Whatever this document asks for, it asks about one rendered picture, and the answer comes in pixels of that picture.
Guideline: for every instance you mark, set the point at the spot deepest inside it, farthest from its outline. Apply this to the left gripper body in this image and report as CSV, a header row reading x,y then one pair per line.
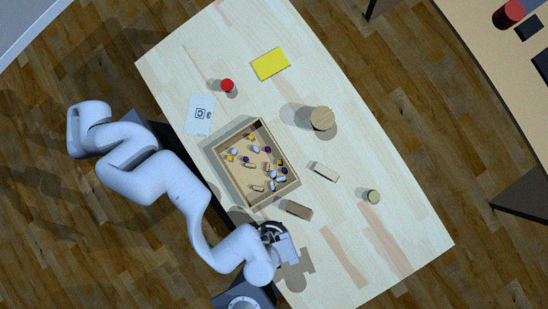
x,y
267,238

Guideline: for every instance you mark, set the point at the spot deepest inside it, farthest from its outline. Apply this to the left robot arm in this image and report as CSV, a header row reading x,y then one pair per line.
x,y
138,171

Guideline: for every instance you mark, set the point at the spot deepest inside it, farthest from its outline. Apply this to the grey round pot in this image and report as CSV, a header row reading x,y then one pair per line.
x,y
275,226

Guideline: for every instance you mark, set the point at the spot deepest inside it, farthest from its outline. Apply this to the white recipe card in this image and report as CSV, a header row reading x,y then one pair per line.
x,y
199,115

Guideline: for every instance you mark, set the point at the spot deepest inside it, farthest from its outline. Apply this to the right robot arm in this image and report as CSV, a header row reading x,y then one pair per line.
x,y
243,302

